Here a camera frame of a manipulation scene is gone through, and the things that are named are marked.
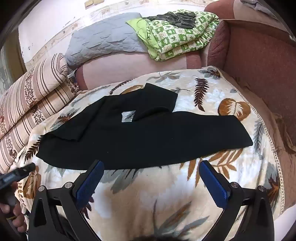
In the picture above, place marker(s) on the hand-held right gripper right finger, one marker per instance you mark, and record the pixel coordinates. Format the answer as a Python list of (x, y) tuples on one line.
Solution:
[(214, 185)]

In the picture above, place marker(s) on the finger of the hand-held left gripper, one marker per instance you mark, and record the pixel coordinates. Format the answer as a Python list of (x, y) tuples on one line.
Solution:
[(16, 175)]

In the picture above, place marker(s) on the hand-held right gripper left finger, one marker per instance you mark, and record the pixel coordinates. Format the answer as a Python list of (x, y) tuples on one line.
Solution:
[(89, 185)]

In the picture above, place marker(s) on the black pants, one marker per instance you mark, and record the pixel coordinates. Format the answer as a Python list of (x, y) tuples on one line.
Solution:
[(138, 143)]

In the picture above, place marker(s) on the person's left hand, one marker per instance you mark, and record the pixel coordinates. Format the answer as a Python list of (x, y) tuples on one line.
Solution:
[(17, 215)]

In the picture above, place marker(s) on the leaf print blanket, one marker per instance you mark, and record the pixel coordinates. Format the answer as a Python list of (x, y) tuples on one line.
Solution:
[(161, 197)]

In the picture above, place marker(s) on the striped folded blanket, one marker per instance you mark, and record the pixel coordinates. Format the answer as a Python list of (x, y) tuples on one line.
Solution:
[(34, 97)]

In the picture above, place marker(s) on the reddish brown sofa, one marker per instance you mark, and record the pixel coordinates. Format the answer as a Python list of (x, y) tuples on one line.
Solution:
[(254, 58)]

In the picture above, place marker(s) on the grey quilt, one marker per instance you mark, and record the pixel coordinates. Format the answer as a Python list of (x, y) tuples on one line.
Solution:
[(104, 39)]

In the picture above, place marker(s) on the green patterned quilt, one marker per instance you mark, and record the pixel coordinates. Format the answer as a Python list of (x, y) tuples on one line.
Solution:
[(175, 41)]

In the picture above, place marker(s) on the dark grey garment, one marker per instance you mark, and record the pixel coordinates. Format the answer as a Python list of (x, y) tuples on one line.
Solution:
[(175, 18)]

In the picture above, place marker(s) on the grey crumpled cloth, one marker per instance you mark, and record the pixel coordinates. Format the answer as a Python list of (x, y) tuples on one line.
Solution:
[(254, 3)]

